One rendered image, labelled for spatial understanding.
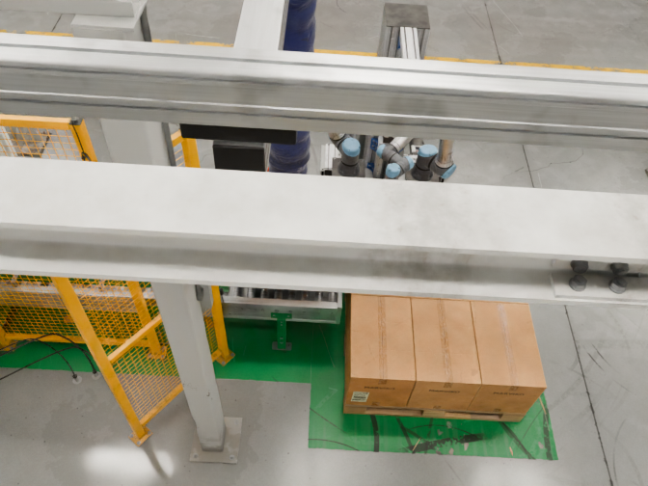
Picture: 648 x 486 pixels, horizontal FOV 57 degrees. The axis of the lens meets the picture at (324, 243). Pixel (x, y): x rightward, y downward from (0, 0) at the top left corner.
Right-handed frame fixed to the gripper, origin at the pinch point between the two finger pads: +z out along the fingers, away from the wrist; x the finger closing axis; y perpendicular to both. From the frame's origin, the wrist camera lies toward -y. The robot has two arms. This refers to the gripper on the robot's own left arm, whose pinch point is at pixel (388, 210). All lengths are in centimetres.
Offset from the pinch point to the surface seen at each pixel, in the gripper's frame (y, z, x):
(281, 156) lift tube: 63, -47, 12
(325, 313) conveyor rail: 32, 70, 33
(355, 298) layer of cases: 13, 67, 20
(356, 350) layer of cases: 11, 67, 59
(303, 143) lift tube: 52, -54, 7
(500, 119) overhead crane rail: 6, -193, 151
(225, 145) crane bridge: 56, -184, 154
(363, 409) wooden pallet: 1, 113, 77
